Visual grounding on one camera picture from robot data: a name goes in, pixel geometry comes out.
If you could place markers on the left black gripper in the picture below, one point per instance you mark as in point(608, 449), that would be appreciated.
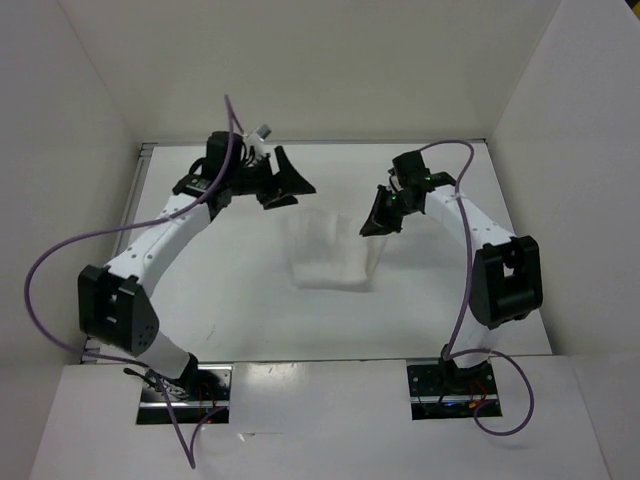
point(289, 182)

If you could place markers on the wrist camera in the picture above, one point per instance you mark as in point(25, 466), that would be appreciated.
point(408, 169)
point(247, 150)

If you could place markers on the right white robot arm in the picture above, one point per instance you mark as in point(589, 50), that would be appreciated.
point(503, 274)

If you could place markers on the white skirt cloth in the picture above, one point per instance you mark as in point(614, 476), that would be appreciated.
point(324, 251)

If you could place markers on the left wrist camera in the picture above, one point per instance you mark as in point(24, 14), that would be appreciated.
point(247, 150)

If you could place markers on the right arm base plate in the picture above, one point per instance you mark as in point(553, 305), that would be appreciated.
point(440, 390)

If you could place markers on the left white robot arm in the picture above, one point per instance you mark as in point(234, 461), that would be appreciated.
point(115, 299)

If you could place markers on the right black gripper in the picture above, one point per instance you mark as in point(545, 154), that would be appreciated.
point(378, 222)

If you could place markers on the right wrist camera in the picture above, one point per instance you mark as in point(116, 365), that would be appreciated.
point(408, 169)

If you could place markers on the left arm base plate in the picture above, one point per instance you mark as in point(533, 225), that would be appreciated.
point(211, 396)

